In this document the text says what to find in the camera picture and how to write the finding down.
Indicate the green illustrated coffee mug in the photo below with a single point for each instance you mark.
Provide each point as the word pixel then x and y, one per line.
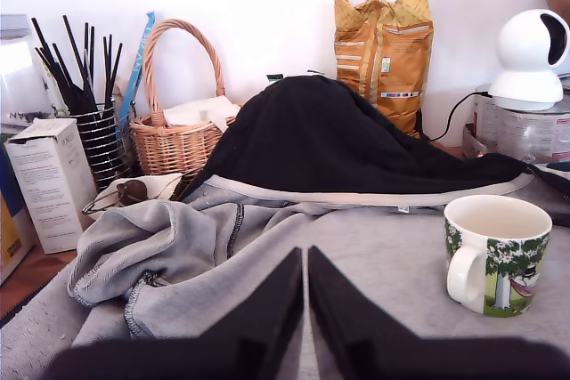
pixel 512 273

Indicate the grey and black fleece garment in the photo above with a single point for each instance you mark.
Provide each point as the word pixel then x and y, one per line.
pixel 311 139

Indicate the white pouch with brown item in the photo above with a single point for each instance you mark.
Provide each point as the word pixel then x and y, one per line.
pixel 133 191

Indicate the white folded cloth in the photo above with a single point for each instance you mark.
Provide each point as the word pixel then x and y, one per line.
pixel 196 113

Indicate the black striped utensil holder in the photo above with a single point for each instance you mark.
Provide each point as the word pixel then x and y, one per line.
pixel 102 144

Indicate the orange paper bag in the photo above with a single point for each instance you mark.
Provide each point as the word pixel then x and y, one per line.
pixel 387 64

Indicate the silver tin with red label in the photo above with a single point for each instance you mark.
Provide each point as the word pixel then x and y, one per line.
pixel 521 131

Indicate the white cardboard carton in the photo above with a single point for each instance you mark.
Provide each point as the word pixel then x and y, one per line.
pixel 49 184

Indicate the dark green box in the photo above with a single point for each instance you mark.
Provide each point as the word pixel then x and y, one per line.
pixel 559 166

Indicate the blue and yellow box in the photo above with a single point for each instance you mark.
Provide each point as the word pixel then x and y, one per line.
pixel 11 228

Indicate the black thin stick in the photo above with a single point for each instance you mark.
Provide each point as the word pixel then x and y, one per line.
pixel 75 49
pixel 58 55
pixel 92 55
pixel 67 69
pixel 106 68
pixel 116 70

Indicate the white plastic container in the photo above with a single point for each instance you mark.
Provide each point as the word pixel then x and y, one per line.
pixel 22 77

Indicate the white dome security camera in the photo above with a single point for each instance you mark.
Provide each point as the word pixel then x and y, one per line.
pixel 525 64

